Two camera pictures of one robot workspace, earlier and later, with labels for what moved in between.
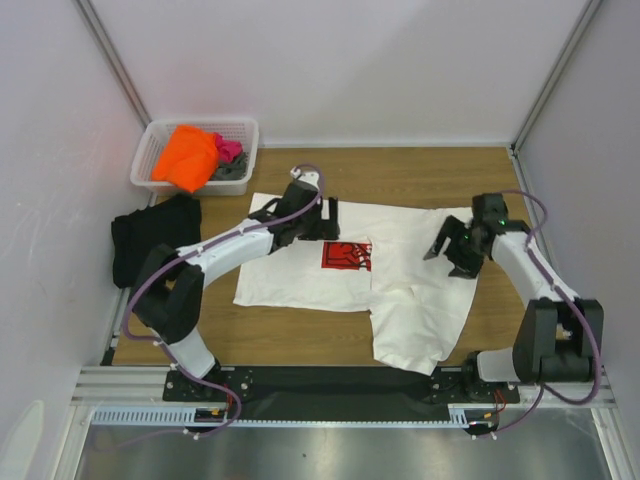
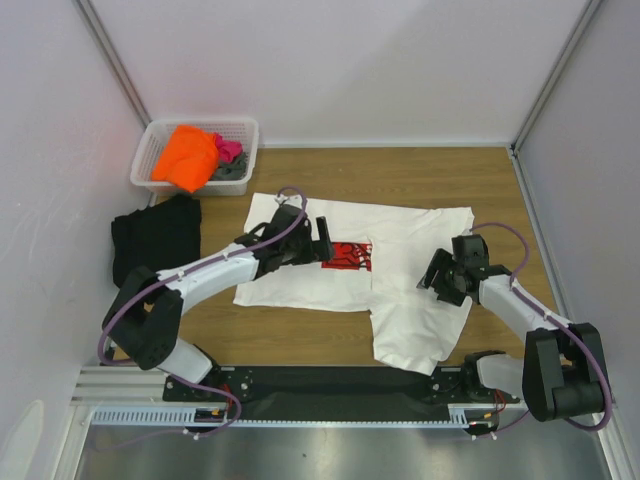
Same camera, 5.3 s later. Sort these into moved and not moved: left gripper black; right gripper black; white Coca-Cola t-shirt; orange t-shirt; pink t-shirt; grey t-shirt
Moved: left gripper black; right gripper black
Not moved: white Coca-Cola t-shirt; grey t-shirt; orange t-shirt; pink t-shirt
